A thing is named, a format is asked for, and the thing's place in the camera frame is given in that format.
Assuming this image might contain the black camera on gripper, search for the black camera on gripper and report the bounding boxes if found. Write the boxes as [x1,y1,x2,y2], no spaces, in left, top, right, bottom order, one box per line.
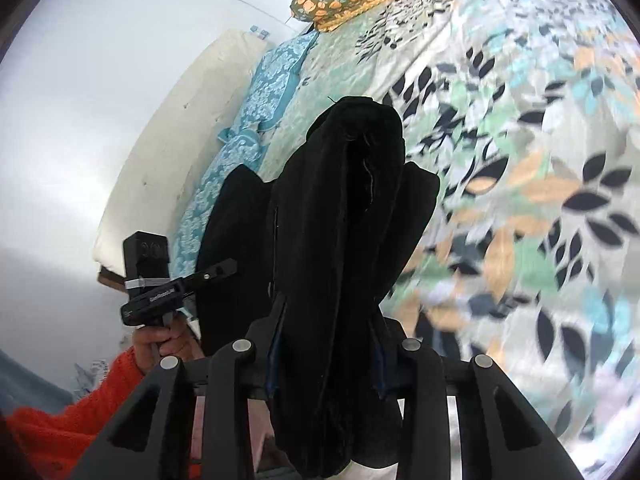
[122,231,169,294]

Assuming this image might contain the left hand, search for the left hand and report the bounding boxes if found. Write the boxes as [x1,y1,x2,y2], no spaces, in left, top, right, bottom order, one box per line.
[132,312,204,374]

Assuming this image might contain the blue patterned pillow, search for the blue patterned pillow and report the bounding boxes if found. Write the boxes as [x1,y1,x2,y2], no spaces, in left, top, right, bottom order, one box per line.
[218,32,319,144]
[169,128,265,278]

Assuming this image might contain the cream headboard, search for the cream headboard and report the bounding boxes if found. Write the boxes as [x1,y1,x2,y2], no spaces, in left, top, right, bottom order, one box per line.
[92,29,272,282]

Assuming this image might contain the left forearm orange sleeve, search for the left forearm orange sleeve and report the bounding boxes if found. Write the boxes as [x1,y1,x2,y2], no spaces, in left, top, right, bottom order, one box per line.
[4,346,202,480]

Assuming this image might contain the floral bed sheet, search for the floral bed sheet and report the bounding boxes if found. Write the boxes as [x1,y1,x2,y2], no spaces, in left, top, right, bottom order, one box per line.
[259,0,639,479]

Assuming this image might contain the blue patterned pillow near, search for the blue patterned pillow near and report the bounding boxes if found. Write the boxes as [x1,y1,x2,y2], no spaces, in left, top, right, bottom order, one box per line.
[169,128,265,278]

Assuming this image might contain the blue patterned pillow far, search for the blue patterned pillow far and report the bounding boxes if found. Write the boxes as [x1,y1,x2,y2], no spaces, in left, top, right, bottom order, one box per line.
[218,32,319,144]

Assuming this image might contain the black pants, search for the black pants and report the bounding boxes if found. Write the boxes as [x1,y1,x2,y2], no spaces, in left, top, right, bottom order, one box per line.
[195,96,439,478]

